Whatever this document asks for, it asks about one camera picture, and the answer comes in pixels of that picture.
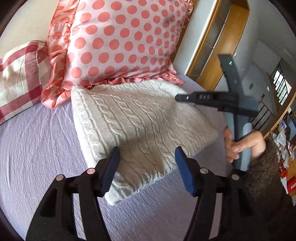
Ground pink polka dot pillow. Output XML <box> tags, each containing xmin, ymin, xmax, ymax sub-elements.
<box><xmin>41</xmin><ymin>0</ymin><xmax>193</xmax><ymax>109</ymax></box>

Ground cream cable-knit sweater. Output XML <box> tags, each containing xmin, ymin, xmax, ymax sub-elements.
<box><xmin>71</xmin><ymin>80</ymin><xmax>218</xmax><ymax>205</ymax></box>

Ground wooden headboard shelf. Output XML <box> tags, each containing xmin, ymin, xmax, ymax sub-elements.
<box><xmin>173</xmin><ymin>1</ymin><xmax>250</xmax><ymax>91</ymax></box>

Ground red white checked pillow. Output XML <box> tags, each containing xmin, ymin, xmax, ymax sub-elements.
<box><xmin>0</xmin><ymin>40</ymin><xmax>52</xmax><ymax>123</ymax></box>

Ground person's right hand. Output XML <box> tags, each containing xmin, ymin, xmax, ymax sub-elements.
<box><xmin>223</xmin><ymin>127</ymin><xmax>266</xmax><ymax>163</ymax></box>

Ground lavender textured bedsheet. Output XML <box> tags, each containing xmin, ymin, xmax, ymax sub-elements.
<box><xmin>0</xmin><ymin>74</ymin><xmax>232</xmax><ymax>241</ymax></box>

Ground wooden cluttered bookshelf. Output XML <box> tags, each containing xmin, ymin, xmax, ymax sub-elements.
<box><xmin>263</xmin><ymin>88</ymin><xmax>295</xmax><ymax>201</ymax></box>

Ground brown furry sleeve forearm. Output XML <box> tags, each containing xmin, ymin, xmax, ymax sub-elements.
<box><xmin>244</xmin><ymin>140</ymin><xmax>295</xmax><ymax>240</ymax></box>

